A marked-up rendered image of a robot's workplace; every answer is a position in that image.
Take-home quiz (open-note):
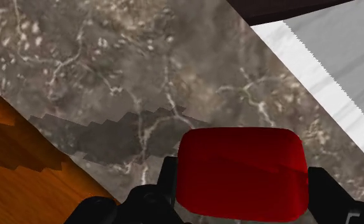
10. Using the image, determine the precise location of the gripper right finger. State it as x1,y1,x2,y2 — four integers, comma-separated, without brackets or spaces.
307,167,364,224

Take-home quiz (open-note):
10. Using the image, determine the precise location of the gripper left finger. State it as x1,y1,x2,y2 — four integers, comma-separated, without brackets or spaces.
64,156,192,224

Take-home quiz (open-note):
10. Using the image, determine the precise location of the red rounded block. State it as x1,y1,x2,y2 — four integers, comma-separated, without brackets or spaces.
176,127,310,223

